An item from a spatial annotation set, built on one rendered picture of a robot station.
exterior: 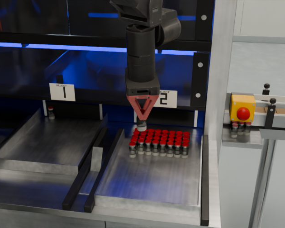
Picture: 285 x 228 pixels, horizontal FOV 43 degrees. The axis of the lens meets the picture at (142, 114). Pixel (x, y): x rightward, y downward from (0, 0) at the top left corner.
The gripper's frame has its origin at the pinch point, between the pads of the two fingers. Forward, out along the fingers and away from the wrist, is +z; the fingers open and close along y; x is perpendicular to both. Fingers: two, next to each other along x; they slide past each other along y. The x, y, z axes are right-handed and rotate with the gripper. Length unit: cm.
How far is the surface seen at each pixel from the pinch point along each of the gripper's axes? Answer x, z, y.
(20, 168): 34.5, 25.3, 15.5
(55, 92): 26, 14, 41
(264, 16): -220, 118, 447
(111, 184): 8.6, 25.9, 6.6
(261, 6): -213, 103, 450
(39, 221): 41, 73, 40
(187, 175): -13.0, 26.7, 8.8
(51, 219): 36, 72, 39
